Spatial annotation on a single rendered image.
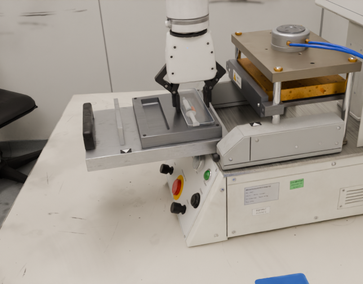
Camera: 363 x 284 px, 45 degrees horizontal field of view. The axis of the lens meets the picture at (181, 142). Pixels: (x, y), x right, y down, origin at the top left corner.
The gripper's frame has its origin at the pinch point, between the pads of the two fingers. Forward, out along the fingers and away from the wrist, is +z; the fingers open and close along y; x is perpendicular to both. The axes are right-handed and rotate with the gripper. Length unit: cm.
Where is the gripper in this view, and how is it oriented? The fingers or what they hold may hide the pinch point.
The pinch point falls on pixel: (191, 100)
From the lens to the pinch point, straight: 96.7
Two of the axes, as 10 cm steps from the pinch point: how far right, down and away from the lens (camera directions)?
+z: 0.6, 8.7, 4.9
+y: 9.8, -1.4, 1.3
